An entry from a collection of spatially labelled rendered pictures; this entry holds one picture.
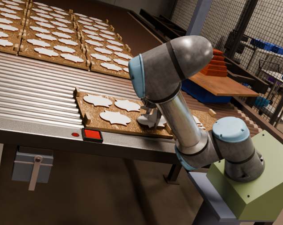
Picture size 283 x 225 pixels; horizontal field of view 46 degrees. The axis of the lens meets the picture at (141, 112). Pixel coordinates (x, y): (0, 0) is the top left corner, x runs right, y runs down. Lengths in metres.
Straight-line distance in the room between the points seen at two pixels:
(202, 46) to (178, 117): 0.24
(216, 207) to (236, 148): 0.24
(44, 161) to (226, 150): 0.67
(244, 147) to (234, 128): 0.08
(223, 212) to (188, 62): 0.62
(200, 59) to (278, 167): 0.59
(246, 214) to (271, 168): 0.20
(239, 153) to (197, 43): 0.47
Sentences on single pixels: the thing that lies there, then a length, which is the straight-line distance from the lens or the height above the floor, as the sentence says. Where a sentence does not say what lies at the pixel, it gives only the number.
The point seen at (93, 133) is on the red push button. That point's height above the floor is 0.93.
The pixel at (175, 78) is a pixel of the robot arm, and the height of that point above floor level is 1.32.
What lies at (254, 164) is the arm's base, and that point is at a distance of 1.29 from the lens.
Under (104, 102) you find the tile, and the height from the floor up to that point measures 0.94.
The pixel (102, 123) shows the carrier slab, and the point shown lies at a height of 0.94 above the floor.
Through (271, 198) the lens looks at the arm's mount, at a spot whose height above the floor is 0.98.
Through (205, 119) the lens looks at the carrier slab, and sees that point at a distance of 1.86.
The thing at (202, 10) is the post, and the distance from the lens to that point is 3.42.
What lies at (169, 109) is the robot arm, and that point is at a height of 1.21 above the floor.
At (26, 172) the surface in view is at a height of 0.75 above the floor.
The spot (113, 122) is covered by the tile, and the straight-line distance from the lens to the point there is 1.42.
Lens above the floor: 1.55
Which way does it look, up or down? 22 degrees down
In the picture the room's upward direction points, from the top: 19 degrees clockwise
